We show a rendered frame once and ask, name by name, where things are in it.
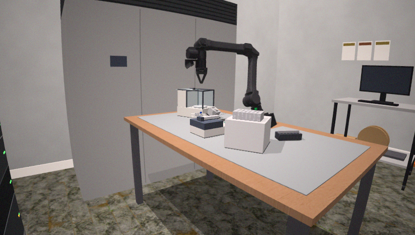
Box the light grey bench mat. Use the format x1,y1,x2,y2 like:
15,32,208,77
138,113,370,196

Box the white block with grey holes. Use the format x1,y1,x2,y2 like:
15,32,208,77
191,113,208,119

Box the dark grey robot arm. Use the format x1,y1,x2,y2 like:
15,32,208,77
185,38,263,111

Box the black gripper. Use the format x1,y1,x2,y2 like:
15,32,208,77
196,59,208,84

